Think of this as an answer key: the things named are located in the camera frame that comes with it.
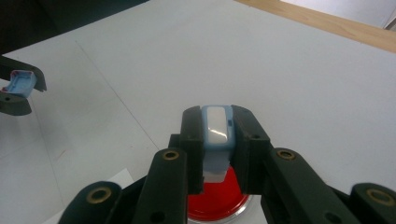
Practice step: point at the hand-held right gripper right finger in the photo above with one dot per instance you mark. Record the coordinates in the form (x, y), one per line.
(280, 186)

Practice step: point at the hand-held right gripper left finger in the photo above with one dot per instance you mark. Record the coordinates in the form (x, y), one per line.
(168, 186)

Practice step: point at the blue stamp cap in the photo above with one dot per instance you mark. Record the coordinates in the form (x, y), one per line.
(20, 84)

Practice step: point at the round red ink pad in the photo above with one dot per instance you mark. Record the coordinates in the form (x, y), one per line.
(218, 202)

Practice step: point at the blue and white stamp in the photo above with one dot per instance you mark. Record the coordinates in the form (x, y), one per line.
(218, 130)

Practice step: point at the black curtain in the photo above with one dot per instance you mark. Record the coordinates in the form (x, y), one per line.
(46, 18)

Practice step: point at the wooden table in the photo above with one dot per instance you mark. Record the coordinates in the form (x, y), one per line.
(342, 26)

